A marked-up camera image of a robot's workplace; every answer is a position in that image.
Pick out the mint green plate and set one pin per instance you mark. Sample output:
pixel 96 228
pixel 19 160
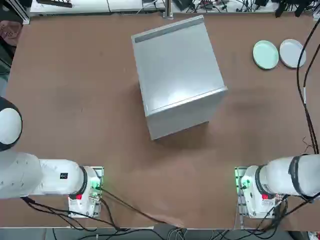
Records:
pixel 265 55

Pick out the light gray plate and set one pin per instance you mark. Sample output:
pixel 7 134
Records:
pixel 291 53

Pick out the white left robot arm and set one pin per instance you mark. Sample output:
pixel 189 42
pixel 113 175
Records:
pixel 50 177

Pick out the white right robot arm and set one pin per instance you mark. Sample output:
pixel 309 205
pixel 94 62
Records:
pixel 277 177

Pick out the gray steel cabinet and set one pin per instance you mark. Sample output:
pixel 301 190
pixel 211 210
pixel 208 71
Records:
pixel 175 62

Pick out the white panel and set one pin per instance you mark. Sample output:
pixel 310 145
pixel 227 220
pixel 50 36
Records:
pixel 87 5

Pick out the black power strip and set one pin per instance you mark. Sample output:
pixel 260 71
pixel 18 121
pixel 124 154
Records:
pixel 56 3

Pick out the pink basket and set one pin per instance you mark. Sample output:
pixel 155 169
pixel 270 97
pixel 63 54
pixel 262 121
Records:
pixel 10 32

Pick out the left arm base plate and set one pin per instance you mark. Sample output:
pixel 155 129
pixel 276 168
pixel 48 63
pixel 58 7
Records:
pixel 100 170

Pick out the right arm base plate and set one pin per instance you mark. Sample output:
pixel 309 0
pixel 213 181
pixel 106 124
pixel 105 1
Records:
pixel 237 172

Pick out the aluminium profile post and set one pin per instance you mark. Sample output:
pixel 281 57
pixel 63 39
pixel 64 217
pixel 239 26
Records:
pixel 168 7

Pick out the aluminium frame profile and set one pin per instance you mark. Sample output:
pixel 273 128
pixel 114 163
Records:
pixel 23 12

